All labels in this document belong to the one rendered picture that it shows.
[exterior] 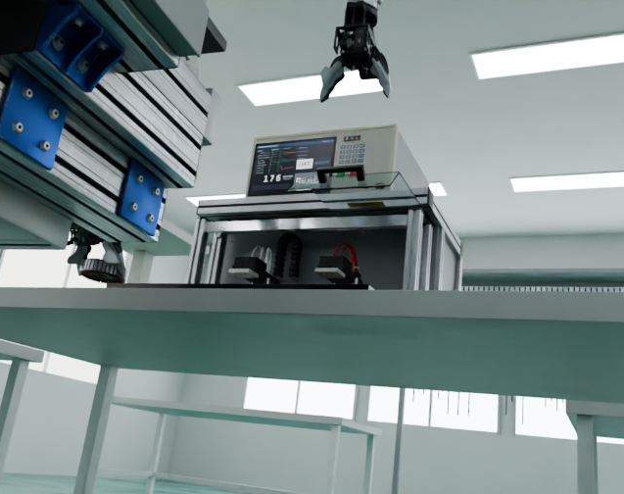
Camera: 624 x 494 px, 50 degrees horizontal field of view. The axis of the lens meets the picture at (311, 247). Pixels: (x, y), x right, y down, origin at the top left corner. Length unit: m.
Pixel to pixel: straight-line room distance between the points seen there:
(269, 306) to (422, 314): 0.31
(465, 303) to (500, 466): 6.72
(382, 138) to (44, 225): 1.07
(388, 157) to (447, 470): 6.41
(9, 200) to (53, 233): 0.09
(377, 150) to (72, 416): 6.45
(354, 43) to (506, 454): 6.77
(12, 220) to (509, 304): 0.78
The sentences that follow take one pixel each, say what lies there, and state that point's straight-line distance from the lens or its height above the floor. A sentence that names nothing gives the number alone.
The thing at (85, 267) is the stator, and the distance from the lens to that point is 1.69.
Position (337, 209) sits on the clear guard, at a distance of 1.72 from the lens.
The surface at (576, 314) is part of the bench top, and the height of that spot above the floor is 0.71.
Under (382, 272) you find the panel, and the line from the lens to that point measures 1.80.
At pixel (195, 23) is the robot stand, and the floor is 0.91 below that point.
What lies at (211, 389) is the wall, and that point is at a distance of 9.23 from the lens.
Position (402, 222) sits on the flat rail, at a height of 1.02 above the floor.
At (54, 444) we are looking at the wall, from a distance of 7.76.
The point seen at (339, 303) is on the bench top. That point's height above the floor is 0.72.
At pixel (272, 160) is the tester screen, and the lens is 1.92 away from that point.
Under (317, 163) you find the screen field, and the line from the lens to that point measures 1.85.
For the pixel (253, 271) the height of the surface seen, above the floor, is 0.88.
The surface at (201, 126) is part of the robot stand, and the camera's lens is 1.08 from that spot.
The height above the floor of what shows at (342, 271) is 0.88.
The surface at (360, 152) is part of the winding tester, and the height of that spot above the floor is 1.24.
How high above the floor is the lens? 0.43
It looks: 18 degrees up
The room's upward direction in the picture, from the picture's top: 7 degrees clockwise
